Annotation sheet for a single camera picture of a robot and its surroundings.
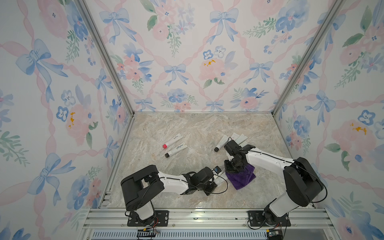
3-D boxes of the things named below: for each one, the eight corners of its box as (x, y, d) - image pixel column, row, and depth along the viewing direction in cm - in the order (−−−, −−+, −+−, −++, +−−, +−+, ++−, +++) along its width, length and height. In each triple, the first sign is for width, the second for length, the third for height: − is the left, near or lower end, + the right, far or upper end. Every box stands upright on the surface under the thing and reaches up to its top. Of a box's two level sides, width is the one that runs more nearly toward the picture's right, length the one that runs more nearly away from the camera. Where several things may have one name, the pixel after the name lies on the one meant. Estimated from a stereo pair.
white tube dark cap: (166, 158, 97) (165, 156, 95) (164, 155, 99) (163, 153, 97) (187, 147, 103) (187, 145, 101) (185, 144, 104) (185, 142, 102)
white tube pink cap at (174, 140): (165, 150, 101) (165, 148, 99) (162, 147, 103) (162, 145, 101) (182, 137, 108) (182, 135, 106) (179, 134, 109) (179, 133, 107)
